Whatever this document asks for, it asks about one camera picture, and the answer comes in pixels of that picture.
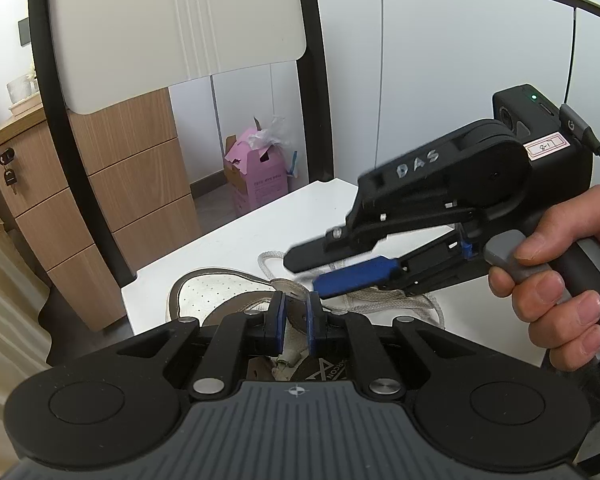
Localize cream bed skirt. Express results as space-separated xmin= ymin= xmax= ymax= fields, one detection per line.
xmin=0 ymin=155 xmax=61 ymax=461

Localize white shoelace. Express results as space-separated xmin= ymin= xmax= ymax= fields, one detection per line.
xmin=257 ymin=251 xmax=446 ymax=331

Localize black cable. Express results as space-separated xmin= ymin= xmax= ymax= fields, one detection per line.
xmin=560 ymin=104 xmax=600 ymax=178

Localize glass cup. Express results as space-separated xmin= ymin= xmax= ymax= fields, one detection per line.
xmin=6 ymin=76 xmax=33 ymax=103

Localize wooden bedside cabinet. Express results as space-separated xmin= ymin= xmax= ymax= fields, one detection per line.
xmin=0 ymin=85 xmax=203 ymax=333

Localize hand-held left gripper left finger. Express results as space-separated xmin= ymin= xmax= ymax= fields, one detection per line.
xmin=117 ymin=292 xmax=287 ymax=396

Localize cabinet keys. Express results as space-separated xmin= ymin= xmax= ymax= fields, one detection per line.
xmin=0 ymin=147 xmax=18 ymax=195

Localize person's right hand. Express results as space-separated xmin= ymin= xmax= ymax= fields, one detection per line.
xmin=487 ymin=183 xmax=600 ymax=373

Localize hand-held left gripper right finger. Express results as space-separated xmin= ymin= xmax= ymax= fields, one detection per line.
xmin=306 ymin=292 xmax=481 ymax=397

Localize white chair with black frame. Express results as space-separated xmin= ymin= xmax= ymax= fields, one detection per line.
xmin=27 ymin=0 xmax=556 ymax=368

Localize white and brown shoe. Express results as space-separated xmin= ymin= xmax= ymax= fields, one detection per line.
xmin=166 ymin=269 xmax=446 ymax=386

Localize pink cardboard box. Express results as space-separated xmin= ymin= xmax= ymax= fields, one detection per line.
xmin=223 ymin=116 xmax=298 ymax=213

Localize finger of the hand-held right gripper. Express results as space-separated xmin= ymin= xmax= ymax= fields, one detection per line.
xmin=312 ymin=232 xmax=486 ymax=298
xmin=283 ymin=210 xmax=476 ymax=276

